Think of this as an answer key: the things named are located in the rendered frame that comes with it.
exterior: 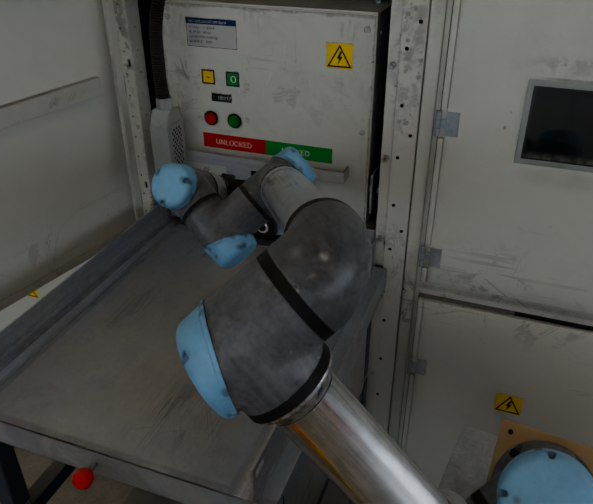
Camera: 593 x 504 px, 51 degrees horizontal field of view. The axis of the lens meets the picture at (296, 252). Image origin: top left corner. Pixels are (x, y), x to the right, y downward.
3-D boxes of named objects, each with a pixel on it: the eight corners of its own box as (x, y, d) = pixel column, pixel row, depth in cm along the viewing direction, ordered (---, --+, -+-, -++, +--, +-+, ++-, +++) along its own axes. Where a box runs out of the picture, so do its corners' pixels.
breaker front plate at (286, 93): (362, 233, 145) (375, 16, 121) (178, 201, 160) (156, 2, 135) (364, 230, 146) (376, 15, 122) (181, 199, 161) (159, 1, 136)
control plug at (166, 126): (174, 187, 145) (166, 114, 136) (156, 184, 147) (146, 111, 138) (190, 174, 151) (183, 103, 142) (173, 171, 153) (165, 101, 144)
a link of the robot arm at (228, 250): (269, 225, 99) (228, 174, 101) (215, 271, 99) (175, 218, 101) (279, 232, 106) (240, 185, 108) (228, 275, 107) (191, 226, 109)
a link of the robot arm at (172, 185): (168, 222, 100) (137, 183, 102) (199, 224, 111) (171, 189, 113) (201, 189, 99) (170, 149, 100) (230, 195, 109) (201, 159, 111)
